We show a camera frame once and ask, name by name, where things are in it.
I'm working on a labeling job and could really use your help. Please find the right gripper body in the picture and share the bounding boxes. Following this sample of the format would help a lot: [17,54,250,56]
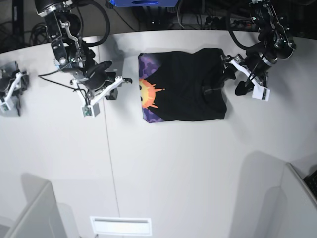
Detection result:
[70,60,124,106]

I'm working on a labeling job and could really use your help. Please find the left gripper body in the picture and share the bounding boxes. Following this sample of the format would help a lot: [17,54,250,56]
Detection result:
[230,51,272,88]

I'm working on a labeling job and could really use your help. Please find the second robot gripper body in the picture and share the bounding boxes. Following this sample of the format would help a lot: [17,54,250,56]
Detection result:
[0,61,29,117]

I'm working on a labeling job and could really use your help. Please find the black T-shirt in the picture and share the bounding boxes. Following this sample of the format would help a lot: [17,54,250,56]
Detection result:
[138,48,227,123]

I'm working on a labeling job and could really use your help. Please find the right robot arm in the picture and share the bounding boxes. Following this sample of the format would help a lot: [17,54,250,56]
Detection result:
[0,0,132,117]

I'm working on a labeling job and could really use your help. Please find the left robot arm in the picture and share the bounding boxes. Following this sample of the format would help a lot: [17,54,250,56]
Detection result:
[202,0,296,101]

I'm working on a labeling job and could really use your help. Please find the white power strip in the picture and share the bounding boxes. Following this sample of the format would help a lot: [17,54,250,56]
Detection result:
[170,14,256,30]

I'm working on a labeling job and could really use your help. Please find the black device with LED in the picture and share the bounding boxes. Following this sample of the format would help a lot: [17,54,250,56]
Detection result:
[150,6,164,25]

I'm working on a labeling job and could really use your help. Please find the blue box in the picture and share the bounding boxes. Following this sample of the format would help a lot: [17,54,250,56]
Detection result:
[109,0,178,7]

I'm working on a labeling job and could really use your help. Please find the black keyboard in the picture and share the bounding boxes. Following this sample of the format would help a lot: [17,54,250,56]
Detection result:
[304,171,317,199]

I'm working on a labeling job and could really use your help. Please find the white slotted tray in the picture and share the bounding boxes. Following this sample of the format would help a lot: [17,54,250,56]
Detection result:
[90,216,153,236]

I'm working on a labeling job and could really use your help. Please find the white table partition right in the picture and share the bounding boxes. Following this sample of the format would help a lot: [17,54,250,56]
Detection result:
[262,162,317,238]

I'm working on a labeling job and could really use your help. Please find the white table partition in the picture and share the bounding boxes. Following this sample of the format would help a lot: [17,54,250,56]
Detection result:
[0,181,67,238]
[262,162,317,238]

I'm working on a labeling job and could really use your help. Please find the white table partition left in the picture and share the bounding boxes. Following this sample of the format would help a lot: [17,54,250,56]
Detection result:
[0,181,67,238]

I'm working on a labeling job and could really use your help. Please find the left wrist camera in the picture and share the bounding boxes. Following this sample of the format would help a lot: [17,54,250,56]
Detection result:
[252,85,270,101]

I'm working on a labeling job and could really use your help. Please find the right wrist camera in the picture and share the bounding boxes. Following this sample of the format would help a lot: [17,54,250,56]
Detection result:
[81,104,100,117]

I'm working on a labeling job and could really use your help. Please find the black coiled cable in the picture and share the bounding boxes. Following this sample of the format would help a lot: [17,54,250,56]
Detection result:
[29,22,50,45]

